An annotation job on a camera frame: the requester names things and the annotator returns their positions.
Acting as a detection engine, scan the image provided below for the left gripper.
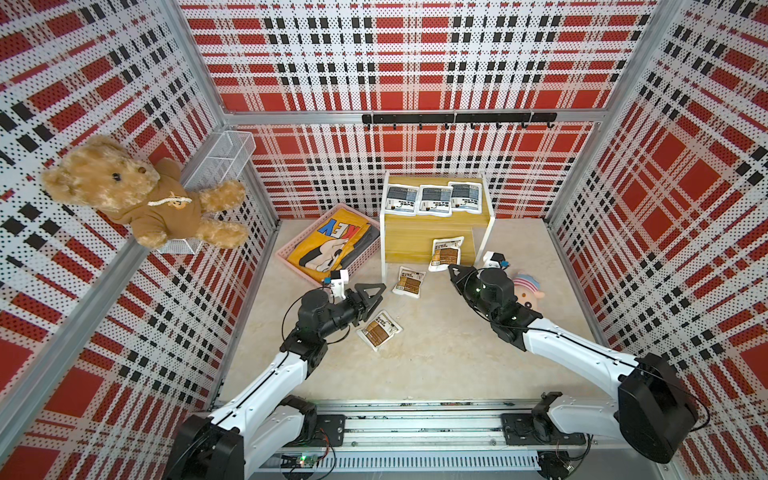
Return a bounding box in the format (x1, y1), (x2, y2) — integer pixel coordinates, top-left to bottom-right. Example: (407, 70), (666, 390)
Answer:
(317, 283), (385, 339)

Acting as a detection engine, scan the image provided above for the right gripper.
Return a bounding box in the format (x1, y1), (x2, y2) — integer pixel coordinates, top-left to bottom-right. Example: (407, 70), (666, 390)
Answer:
(449, 263), (498, 323)

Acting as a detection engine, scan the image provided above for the brown coffee bag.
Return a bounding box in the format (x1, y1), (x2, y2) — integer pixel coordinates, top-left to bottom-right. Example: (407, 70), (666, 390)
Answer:
(428, 236), (465, 272)
(357, 310), (403, 352)
(392, 266), (426, 299)

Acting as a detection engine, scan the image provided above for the grey coffee bag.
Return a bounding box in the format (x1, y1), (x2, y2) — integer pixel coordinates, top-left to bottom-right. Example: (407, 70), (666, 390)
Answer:
(383, 184), (419, 216)
(416, 185), (453, 218)
(449, 181), (483, 215)

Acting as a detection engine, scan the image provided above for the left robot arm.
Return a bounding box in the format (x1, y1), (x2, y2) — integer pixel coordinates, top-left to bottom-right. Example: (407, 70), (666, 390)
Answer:
(162, 283), (386, 479)

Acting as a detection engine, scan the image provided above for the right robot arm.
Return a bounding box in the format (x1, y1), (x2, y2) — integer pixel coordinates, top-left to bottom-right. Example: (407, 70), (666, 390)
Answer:
(448, 265), (699, 464)

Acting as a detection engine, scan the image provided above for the yellow two-tier shelf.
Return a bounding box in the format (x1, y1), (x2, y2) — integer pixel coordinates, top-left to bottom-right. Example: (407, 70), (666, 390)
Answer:
(379, 173), (496, 284)

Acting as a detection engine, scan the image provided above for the yellow printed cloth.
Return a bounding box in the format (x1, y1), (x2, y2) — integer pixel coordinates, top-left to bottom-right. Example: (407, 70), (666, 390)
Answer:
(286, 208), (380, 283)

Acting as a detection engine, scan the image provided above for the plush doll head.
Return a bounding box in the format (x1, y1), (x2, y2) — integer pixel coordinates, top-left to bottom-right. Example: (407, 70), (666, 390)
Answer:
(512, 274), (545, 310)

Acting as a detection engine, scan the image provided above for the pink plastic basket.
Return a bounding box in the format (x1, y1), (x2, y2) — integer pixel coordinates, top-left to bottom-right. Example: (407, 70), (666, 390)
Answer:
(276, 203), (382, 296)

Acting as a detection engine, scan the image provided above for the small circuit board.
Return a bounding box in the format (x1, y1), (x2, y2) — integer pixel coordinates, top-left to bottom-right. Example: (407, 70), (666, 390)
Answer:
(280, 453), (321, 471)

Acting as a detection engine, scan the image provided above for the brown teddy bear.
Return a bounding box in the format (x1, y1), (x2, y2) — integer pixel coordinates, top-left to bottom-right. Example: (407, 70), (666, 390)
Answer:
(41, 135), (248, 250)

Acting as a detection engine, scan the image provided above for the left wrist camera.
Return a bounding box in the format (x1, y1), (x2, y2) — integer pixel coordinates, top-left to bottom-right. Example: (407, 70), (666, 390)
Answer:
(323, 269), (349, 301)

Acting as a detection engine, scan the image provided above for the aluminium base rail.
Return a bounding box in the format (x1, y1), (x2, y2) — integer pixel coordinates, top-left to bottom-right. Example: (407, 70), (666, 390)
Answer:
(250, 401), (646, 479)

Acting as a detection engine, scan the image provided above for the black wall hook rail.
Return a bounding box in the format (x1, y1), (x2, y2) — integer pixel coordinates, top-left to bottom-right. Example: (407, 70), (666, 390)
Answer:
(361, 112), (558, 127)

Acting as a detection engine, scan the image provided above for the white wire basket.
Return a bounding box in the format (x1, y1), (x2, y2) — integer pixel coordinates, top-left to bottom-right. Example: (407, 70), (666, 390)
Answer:
(157, 130), (257, 256)

